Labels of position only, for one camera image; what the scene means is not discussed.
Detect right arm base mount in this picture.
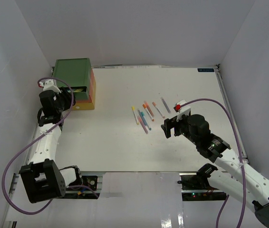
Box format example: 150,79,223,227
177,163,227,201

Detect yellow cap thin pen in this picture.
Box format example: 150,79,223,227
132,106,139,125

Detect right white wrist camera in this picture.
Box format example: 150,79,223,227
174,99,191,122

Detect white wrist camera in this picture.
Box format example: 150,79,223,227
174,99,191,122
38,79,61,94

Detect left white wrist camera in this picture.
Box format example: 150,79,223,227
38,79,61,94

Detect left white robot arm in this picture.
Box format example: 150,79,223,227
19,87,83,203

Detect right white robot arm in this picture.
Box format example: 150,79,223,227
161,114,269,228

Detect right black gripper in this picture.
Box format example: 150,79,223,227
161,113,200,146

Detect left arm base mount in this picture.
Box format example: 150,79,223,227
63,175,103,200

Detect purple cap thin pen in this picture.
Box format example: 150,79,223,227
161,97,171,114

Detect blue logo sticker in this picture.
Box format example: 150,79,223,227
197,68,214,73

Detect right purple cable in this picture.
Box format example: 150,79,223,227
179,98,247,228

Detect green top drawer box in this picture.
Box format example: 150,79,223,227
53,58,92,90

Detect blue thin pen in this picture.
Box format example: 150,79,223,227
140,112,151,130

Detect salmon cap thin pen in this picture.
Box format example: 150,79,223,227
152,102,165,119

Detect stacked orange yellow drawers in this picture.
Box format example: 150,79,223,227
72,69,96,111

